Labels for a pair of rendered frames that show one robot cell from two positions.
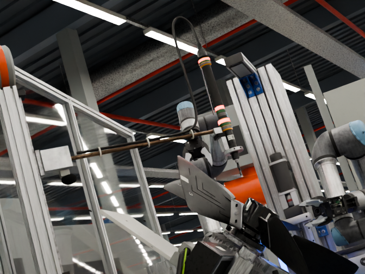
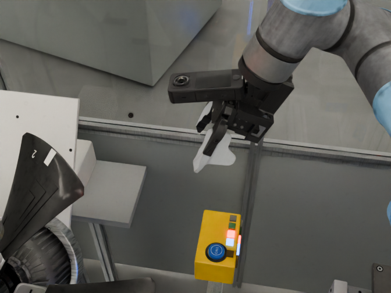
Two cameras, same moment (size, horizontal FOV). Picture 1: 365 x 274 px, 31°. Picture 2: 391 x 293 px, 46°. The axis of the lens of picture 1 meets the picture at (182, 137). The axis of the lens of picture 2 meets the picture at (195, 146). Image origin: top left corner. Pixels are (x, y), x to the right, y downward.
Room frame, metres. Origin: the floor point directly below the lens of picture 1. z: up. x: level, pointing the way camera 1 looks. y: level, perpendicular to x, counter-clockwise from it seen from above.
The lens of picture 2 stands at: (2.60, -0.57, 2.09)
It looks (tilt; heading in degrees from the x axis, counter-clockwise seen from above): 47 degrees down; 88
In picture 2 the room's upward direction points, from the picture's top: straight up
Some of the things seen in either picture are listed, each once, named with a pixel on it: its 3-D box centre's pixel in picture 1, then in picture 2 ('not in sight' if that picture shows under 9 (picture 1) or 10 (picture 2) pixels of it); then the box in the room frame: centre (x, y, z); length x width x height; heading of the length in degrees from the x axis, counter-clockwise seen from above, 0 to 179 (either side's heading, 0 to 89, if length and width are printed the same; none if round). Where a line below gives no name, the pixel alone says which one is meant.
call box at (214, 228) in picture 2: not in sight; (217, 247); (2.69, 0.06, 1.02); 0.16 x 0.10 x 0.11; 78
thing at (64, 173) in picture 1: (68, 177); not in sight; (2.04, 0.38, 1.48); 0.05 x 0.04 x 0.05; 113
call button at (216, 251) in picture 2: not in sight; (216, 251); (2.68, 0.02, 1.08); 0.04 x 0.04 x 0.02
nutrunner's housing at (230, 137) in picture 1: (216, 99); not in sight; (2.28, -0.16, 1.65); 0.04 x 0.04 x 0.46
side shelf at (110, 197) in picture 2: not in sight; (86, 189); (2.27, 0.40, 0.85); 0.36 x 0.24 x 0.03; 168
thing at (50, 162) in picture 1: (52, 162); not in sight; (2.03, 0.42, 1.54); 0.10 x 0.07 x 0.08; 113
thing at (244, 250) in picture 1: (247, 254); not in sight; (1.94, -0.08, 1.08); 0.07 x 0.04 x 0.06; 179
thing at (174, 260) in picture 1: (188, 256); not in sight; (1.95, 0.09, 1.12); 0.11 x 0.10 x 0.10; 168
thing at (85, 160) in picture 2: not in sight; (64, 165); (2.20, 0.45, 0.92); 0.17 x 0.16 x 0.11; 78
